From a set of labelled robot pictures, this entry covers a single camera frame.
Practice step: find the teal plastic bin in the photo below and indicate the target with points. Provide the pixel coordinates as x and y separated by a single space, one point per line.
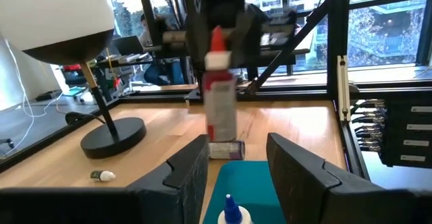
249 187

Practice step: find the small green dropper bottle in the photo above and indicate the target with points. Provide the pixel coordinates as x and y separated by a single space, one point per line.
101 175

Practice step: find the beige metal strip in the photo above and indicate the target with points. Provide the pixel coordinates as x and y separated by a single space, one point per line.
343 89

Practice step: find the white globe lamp black base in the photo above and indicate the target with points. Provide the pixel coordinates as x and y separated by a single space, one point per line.
50 15

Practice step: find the large blue food coloring bottle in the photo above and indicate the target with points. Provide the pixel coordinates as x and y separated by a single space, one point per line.
232 210

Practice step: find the dark laptop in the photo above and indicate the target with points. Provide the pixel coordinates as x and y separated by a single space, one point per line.
128 45

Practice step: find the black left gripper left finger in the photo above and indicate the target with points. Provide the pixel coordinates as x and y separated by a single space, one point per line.
189 183

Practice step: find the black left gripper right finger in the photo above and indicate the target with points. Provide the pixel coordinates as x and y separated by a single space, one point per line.
300 190

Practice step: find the person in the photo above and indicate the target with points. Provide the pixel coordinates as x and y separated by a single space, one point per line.
148 35

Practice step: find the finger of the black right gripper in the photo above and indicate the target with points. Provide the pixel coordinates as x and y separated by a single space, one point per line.
244 45
197 52

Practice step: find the black controller box stack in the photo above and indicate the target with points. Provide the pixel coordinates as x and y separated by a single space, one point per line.
398 133

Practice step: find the large purple food coloring bottle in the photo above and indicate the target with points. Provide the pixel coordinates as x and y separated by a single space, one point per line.
226 150

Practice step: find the large red food coloring bottle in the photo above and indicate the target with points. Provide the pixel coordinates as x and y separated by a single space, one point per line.
221 112

